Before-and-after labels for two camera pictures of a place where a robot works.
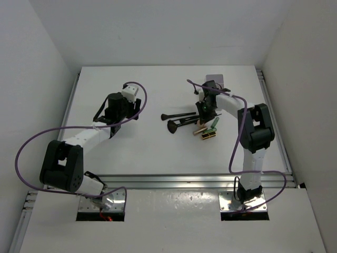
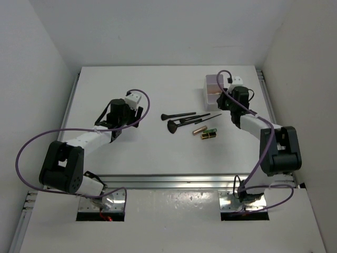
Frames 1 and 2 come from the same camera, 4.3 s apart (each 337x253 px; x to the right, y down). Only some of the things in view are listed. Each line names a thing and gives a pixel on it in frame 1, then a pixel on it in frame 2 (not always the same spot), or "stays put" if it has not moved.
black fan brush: x=172 y=126 stays put
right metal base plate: x=228 y=203 stays put
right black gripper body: x=207 y=113 → x=227 y=104
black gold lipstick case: x=209 y=135 stays put
